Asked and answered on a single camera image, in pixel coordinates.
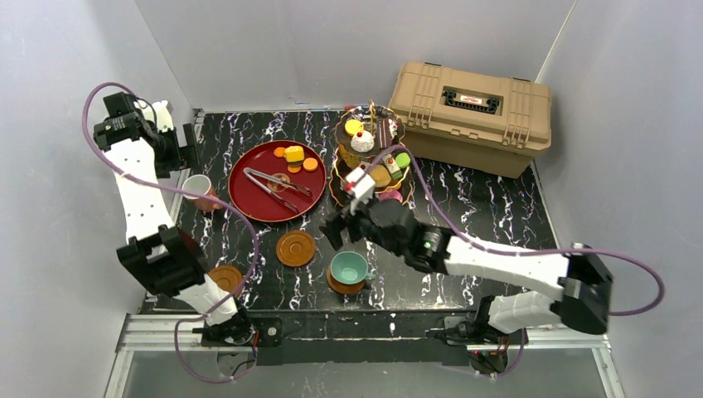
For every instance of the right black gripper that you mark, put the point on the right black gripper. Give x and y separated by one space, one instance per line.
345 226

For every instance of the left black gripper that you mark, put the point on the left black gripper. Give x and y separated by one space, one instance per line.
186 152

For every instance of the wooden coaster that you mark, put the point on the wooden coaster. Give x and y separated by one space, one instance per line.
295 248
346 289
227 277

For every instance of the mint green cup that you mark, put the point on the mint green cup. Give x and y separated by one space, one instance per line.
349 267

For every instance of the large brown cookie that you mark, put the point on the large brown cookie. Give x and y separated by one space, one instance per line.
350 159

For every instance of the pink frosted donut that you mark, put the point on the pink frosted donut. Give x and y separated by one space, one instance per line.
391 195

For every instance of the orange muffin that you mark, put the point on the orange muffin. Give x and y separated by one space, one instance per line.
381 176

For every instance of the dark red round tray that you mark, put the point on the dark red round tray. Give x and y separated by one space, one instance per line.
267 189

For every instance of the small decorated white cake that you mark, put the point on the small decorated white cake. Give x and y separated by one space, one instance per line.
392 167

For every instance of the white cream puff with cherry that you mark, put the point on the white cream puff with cherry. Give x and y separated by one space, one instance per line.
363 141

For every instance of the three-tier glass cake stand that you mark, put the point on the three-tier glass cake stand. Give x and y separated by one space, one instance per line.
370 115

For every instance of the green macaron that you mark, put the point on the green macaron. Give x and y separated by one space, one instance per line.
402 160

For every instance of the chocolate layered cake slice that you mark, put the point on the chocolate layered cake slice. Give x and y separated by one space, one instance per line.
384 134

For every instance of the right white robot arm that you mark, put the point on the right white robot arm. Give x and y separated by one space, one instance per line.
573 289

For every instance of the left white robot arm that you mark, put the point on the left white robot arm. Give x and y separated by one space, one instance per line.
141 141

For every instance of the round yellow biscuit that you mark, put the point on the round yellow biscuit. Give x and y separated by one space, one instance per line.
310 164

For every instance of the yellow cake slice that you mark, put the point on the yellow cake slice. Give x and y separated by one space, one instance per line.
294 154

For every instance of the tan plastic toolbox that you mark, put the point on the tan plastic toolbox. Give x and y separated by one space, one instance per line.
492 124

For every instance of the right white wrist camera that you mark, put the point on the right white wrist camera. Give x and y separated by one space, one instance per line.
359 187

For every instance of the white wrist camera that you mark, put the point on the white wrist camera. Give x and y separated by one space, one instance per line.
359 187
161 114

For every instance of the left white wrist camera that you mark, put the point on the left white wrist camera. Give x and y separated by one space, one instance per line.
161 114

